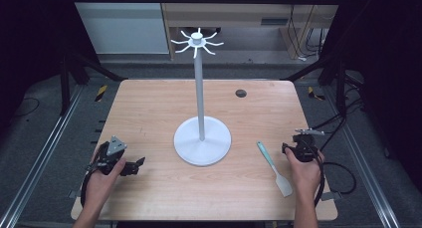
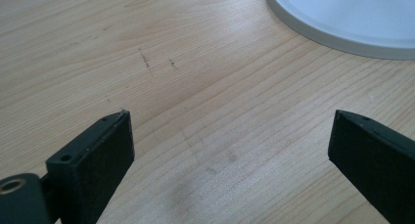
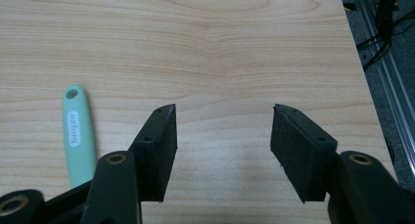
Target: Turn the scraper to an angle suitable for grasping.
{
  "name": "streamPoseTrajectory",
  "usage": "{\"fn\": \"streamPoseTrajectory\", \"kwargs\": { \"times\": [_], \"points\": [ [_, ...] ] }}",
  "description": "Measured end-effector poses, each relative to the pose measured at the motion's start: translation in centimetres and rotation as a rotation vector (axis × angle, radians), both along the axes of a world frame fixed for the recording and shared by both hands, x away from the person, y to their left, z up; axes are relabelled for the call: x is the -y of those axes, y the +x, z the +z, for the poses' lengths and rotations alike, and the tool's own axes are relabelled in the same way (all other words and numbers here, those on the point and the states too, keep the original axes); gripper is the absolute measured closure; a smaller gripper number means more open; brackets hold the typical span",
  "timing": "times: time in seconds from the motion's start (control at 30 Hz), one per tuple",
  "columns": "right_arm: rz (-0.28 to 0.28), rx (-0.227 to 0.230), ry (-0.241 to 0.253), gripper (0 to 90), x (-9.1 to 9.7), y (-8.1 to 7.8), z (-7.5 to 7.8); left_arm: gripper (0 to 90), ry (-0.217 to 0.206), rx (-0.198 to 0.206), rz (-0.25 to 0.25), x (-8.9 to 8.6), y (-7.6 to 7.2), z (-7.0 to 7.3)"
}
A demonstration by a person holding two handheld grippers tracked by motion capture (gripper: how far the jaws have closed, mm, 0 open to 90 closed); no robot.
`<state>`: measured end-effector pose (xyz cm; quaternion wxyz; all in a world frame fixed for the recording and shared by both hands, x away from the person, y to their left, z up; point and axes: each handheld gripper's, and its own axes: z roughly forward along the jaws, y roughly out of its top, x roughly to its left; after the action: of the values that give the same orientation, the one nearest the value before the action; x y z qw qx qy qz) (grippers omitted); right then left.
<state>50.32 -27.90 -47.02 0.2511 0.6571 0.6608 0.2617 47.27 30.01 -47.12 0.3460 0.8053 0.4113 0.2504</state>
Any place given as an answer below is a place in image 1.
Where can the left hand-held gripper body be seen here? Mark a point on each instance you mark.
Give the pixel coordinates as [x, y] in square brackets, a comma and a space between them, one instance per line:
[115, 145]

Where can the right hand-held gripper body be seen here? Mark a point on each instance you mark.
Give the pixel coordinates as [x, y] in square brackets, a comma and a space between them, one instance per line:
[303, 146]

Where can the white hook stand rack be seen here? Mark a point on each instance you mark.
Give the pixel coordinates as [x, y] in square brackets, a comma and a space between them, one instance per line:
[201, 140]

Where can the person's right hand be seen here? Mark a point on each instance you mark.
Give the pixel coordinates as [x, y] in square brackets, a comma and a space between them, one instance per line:
[305, 178]

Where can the person's left hand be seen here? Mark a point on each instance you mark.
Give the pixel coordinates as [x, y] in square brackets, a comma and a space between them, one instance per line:
[101, 186]

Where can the black metal stand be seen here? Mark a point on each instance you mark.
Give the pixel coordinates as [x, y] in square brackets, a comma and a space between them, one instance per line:
[65, 88]
[341, 88]

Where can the dark round table grommet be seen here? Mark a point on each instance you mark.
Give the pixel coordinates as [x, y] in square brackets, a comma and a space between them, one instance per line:
[241, 93]

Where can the black curtain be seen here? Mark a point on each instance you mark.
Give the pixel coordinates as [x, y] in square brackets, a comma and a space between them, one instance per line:
[391, 72]
[30, 39]

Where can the white cabinet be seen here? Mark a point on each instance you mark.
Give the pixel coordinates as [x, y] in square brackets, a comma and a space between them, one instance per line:
[122, 29]

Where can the grey metal table bracket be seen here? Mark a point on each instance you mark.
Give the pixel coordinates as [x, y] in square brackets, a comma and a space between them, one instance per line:
[73, 194]
[331, 196]

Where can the silver metal floor rail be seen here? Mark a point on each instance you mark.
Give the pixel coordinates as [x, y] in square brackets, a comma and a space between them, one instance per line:
[365, 168]
[43, 155]

